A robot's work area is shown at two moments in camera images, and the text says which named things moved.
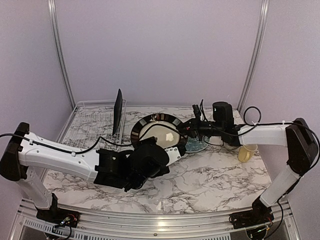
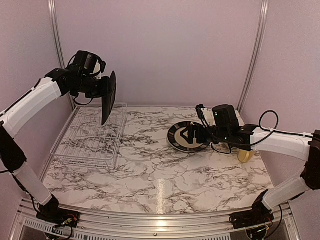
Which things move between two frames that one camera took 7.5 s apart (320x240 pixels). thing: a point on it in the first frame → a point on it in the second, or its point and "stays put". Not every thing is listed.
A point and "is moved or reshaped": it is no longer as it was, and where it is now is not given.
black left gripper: [151, 141] → [100, 94]
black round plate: [167, 128] is moved or reshaped
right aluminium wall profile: [264, 8] stays put
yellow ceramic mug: [246, 152] stays put
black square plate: [117, 112] → [107, 102]
